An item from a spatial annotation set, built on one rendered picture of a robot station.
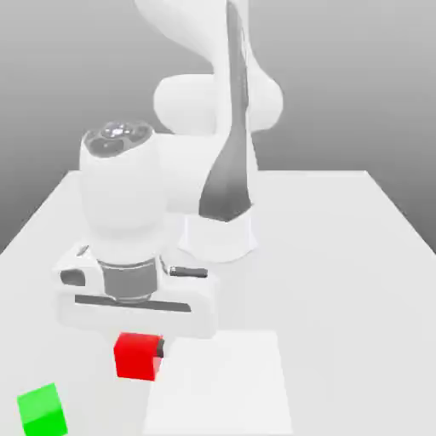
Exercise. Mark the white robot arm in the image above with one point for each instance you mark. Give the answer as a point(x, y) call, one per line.
point(122, 190)

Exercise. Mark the small green cube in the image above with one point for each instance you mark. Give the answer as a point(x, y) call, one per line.
point(42, 410)

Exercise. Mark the small red cube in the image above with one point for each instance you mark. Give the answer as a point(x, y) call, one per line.
point(136, 356)

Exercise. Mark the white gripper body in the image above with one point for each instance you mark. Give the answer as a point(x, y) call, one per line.
point(201, 310)

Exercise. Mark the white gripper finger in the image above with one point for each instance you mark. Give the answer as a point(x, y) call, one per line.
point(159, 348)

